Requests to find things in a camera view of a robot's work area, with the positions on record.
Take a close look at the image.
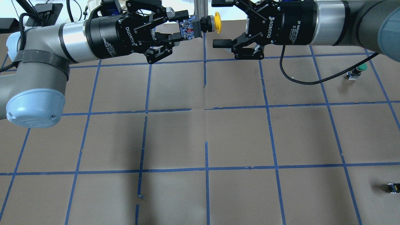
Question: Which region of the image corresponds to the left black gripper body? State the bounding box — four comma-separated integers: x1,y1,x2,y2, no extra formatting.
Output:
85,0,174,64

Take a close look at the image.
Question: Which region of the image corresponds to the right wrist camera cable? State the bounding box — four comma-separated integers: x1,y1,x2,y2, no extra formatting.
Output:
279,45,380,85

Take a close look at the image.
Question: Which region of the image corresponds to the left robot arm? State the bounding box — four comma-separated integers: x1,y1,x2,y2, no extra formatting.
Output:
1,0,189,128

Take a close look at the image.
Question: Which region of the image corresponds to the small black switch block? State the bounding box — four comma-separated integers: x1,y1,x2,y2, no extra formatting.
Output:
387,183,400,194

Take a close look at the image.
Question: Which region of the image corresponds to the aluminium frame post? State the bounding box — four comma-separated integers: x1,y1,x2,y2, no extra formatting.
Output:
194,0,208,18

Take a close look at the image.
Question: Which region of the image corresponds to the green push button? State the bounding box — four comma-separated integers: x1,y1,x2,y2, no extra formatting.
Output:
346,63,368,81

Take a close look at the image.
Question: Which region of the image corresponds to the black power adapter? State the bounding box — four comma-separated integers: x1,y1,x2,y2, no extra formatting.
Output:
20,3,63,26

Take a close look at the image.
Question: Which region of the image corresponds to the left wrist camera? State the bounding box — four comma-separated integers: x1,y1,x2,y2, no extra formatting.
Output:
100,0,123,17

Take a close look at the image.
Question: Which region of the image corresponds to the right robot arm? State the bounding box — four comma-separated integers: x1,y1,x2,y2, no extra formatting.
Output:
212,0,400,62

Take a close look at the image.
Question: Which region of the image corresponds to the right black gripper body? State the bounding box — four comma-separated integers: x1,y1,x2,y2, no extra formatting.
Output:
231,0,317,60

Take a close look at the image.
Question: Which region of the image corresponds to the yellow push button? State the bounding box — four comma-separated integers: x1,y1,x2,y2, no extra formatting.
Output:
180,12,222,40

